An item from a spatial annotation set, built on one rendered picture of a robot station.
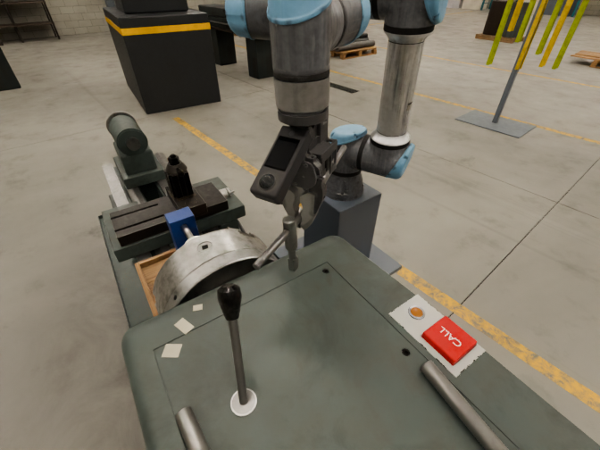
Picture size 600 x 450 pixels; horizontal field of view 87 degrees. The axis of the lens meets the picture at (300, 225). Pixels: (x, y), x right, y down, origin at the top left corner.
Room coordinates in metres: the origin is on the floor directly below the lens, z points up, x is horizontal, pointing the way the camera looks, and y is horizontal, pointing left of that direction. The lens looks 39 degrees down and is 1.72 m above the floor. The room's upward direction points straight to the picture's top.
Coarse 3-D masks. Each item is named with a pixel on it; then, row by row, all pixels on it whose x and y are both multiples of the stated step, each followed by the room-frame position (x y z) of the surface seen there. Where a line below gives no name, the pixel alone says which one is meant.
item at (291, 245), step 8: (288, 216) 0.41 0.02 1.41; (288, 224) 0.39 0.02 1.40; (288, 240) 0.39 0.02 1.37; (296, 240) 0.40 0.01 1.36; (288, 248) 0.39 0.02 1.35; (296, 248) 0.40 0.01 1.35; (288, 256) 0.40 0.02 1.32; (296, 256) 0.40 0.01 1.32; (288, 264) 0.40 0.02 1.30; (296, 264) 0.40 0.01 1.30
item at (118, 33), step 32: (128, 0) 5.29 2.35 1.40; (160, 0) 5.51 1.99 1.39; (128, 32) 4.85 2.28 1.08; (160, 32) 5.07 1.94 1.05; (192, 32) 5.31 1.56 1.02; (128, 64) 5.23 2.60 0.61; (160, 64) 5.02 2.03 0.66; (192, 64) 5.26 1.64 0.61; (160, 96) 4.95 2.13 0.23; (192, 96) 5.21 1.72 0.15
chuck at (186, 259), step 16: (192, 240) 0.54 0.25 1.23; (208, 240) 0.54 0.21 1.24; (224, 240) 0.54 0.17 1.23; (240, 240) 0.56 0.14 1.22; (256, 240) 0.59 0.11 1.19; (176, 256) 0.51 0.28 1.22; (192, 256) 0.50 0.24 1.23; (208, 256) 0.49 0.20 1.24; (160, 272) 0.49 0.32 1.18; (176, 272) 0.47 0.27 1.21; (160, 288) 0.46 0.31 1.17; (160, 304) 0.43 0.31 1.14
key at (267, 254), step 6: (342, 150) 0.59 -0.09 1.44; (330, 174) 0.54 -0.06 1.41; (324, 180) 0.51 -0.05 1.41; (300, 216) 0.43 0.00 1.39; (282, 234) 0.38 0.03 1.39; (288, 234) 0.39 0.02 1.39; (276, 240) 0.37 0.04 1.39; (282, 240) 0.37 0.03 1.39; (270, 246) 0.35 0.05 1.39; (276, 246) 0.36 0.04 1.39; (264, 252) 0.34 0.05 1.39; (270, 252) 0.34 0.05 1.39; (258, 258) 0.33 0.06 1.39; (264, 258) 0.33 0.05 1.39; (258, 264) 0.32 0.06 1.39
